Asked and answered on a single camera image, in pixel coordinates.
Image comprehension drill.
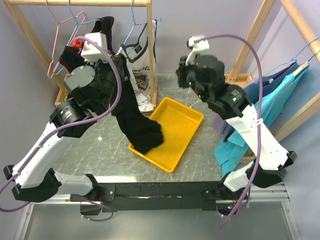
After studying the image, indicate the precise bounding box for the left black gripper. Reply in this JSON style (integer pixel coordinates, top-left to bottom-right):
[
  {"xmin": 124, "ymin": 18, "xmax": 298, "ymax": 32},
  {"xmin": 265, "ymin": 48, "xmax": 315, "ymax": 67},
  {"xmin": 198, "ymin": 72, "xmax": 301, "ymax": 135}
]
[{"xmin": 84, "ymin": 49, "xmax": 129, "ymax": 113}]

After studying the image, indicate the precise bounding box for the black tank top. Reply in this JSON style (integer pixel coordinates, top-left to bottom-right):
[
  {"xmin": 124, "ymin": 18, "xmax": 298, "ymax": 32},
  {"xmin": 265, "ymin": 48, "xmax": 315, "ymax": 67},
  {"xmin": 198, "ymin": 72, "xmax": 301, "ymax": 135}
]
[{"xmin": 111, "ymin": 53, "xmax": 164, "ymax": 154}]

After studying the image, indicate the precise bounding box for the pink wire hanger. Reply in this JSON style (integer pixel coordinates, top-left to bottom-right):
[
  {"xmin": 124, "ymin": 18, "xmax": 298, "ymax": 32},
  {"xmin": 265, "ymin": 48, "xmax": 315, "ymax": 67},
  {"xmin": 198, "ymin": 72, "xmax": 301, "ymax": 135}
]
[{"xmin": 45, "ymin": 0, "xmax": 83, "ymax": 79}]

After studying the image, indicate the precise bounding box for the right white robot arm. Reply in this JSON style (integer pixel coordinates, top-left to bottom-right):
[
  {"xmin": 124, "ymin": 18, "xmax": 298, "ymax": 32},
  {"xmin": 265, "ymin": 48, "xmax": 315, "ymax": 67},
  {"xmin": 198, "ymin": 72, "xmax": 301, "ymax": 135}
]
[{"xmin": 176, "ymin": 54, "xmax": 297, "ymax": 199}]

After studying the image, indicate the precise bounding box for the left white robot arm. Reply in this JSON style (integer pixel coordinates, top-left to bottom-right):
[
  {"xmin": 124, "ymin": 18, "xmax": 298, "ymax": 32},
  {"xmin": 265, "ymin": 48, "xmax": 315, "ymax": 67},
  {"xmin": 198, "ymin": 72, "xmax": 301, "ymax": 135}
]
[{"xmin": 3, "ymin": 57, "xmax": 129, "ymax": 203}]

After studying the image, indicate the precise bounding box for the blue hanger under white jersey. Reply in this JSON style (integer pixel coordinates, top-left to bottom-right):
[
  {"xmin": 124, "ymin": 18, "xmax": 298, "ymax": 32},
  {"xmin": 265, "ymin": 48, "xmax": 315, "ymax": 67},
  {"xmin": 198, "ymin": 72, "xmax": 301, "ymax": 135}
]
[{"xmin": 119, "ymin": 0, "xmax": 163, "ymax": 58}]

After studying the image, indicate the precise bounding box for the blue hanger under navy jersey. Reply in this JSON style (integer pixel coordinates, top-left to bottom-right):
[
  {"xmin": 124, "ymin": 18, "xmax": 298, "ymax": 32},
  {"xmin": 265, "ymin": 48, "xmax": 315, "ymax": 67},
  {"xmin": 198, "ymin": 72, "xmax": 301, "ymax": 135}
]
[{"xmin": 52, "ymin": 0, "xmax": 106, "ymax": 76}]

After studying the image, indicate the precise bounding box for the blue hanger on right rack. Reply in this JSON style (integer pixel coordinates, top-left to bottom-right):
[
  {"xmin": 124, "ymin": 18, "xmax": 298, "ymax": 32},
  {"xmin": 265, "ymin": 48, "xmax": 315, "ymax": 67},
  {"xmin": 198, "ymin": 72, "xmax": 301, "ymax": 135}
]
[{"xmin": 263, "ymin": 37, "xmax": 319, "ymax": 77}]

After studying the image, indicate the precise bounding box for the wooden hanger on right rack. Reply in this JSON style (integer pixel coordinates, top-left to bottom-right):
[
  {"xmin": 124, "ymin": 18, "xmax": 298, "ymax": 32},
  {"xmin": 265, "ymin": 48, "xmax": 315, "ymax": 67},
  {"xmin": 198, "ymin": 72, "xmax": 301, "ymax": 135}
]
[{"xmin": 292, "ymin": 61, "xmax": 309, "ymax": 77}]

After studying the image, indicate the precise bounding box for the navy maroon basketball jersey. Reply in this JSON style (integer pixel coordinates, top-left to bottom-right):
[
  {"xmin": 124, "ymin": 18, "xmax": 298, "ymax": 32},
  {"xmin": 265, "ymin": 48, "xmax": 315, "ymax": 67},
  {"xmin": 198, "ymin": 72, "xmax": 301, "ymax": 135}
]
[{"xmin": 58, "ymin": 16, "xmax": 115, "ymax": 73}]

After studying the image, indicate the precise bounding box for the purple shirt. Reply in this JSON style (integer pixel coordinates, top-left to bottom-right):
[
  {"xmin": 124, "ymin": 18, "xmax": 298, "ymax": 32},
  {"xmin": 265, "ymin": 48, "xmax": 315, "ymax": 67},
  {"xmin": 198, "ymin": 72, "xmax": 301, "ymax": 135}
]
[{"xmin": 211, "ymin": 62, "xmax": 300, "ymax": 142}]

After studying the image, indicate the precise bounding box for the white grey basketball jersey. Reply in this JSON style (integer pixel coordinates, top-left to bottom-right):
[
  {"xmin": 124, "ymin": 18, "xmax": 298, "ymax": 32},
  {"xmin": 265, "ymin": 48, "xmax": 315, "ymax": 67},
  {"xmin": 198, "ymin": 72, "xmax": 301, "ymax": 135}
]
[{"xmin": 117, "ymin": 23, "xmax": 155, "ymax": 113}]

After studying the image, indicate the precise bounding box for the yellow plastic tray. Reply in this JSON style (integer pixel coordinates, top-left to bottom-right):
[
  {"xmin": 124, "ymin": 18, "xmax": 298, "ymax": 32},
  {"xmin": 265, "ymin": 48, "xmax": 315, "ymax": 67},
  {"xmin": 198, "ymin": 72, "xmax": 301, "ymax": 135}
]
[{"xmin": 128, "ymin": 97, "xmax": 204, "ymax": 173}]

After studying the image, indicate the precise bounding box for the turquoise shirt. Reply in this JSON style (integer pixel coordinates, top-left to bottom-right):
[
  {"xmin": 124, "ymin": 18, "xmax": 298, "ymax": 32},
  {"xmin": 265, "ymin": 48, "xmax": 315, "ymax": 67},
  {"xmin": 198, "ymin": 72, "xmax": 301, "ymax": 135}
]
[{"xmin": 212, "ymin": 62, "xmax": 307, "ymax": 176}]

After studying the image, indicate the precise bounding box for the right wooden clothes rack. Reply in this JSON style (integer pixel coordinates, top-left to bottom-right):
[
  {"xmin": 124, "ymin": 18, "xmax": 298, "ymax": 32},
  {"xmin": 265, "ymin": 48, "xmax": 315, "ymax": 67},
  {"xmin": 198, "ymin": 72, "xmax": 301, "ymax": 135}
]
[{"xmin": 212, "ymin": 0, "xmax": 320, "ymax": 163}]

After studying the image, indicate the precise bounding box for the wooden clothes rack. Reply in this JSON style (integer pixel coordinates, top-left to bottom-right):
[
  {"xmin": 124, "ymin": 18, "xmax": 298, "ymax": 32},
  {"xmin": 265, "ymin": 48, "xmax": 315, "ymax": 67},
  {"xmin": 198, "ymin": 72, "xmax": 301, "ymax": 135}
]
[
  {"xmin": 3, "ymin": 0, "xmax": 157, "ymax": 107},
  {"xmin": 212, "ymin": 0, "xmax": 320, "ymax": 163}
]

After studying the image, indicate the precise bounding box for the left wooden clothes rack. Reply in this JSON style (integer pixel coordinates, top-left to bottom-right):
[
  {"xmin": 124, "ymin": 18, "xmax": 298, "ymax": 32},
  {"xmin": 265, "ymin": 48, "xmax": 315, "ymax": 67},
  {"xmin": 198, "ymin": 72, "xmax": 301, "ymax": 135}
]
[{"xmin": 3, "ymin": 0, "xmax": 157, "ymax": 107}]

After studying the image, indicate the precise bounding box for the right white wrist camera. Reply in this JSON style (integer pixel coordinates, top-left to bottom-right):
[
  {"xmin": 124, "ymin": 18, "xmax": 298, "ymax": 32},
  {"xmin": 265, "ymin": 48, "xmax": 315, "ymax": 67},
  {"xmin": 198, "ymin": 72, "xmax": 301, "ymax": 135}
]
[{"xmin": 185, "ymin": 35, "xmax": 210, "ymax": 66}]

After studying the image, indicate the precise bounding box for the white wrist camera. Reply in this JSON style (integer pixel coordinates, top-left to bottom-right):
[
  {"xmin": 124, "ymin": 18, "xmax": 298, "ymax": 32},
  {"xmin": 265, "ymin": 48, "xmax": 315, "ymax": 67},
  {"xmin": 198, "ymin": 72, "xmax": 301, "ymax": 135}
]
[
  {"xmin": 185, "ymin": 35, "xmax": 210, "ymax": 66},
  {"xmin": 73, "ymin": 32, "xmax": 108, "ymax": 63}
]

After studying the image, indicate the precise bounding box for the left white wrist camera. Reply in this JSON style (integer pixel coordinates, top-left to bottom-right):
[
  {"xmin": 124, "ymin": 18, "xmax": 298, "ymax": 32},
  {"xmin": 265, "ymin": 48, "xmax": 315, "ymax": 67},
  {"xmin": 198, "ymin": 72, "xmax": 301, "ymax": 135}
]
[{"xmin": 73, "ymin": 32, "xmax": 108, "ymax": 63}]

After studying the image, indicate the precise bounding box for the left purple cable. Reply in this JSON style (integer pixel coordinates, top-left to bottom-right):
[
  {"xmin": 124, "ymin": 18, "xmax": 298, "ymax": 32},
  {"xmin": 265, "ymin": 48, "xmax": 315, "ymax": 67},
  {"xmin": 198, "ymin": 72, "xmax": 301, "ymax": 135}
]
[{"xmin": 0, "ymin": 35, "xmax": 123, "ymax": 213}]

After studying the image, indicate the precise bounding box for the purple cable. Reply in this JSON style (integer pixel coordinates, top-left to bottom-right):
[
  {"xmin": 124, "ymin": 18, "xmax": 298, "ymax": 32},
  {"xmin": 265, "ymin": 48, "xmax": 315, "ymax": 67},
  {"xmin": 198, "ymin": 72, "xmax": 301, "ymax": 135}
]
[
  {"xmin": 0, "ymin": 35, "xmax": 123, "ymax": 213},
  {"xmin": 194, "ymin": 34, "xmax": 263, "ymax": 229}
]

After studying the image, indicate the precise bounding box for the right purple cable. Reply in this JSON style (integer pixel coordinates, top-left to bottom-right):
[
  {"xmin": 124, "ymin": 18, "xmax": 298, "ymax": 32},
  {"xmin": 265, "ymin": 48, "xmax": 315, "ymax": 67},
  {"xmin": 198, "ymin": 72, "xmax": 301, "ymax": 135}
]
[{"xmin": 194, "ymin": 34, "xmax": 263, "ymax": 229}]

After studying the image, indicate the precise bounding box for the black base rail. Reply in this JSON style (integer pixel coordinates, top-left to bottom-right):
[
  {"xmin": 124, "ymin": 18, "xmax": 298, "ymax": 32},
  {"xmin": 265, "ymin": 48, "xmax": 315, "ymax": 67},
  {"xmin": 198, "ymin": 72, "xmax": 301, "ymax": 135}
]
[{"xmin": 69, "ymin": 180, "xmax": 251, "ymax": 213}]

